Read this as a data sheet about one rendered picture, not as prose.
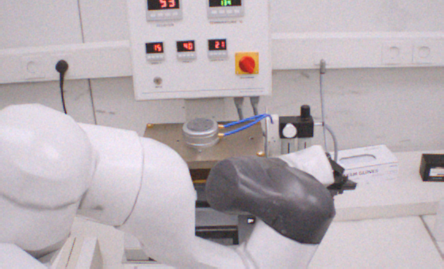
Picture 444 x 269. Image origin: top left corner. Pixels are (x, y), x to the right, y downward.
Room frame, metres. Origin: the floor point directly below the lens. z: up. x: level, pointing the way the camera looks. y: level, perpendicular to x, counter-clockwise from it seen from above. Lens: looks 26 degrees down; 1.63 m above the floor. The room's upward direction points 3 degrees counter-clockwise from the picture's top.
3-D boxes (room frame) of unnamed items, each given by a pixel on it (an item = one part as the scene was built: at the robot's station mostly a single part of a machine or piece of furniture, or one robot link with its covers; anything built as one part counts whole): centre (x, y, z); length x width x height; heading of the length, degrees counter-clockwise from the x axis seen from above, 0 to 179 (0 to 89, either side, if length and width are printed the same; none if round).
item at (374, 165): (1.28, -0.39, 0.83); 0.23 x 0.12 x 0.07; 99
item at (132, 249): (0.92, 0.20, 0.96); 0.25 x 0.05 x 0.07; 179
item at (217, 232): (0.80, 0.06, 0.99); 0.15 x 0.02 x 0.04; 89
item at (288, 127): (1.11, -0.17, 1.05); 0.15 x 0.05 x 0.15; 89
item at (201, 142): (1.02, 0.04, 1.08); 0.31 x 0.24 x 0.13; 89
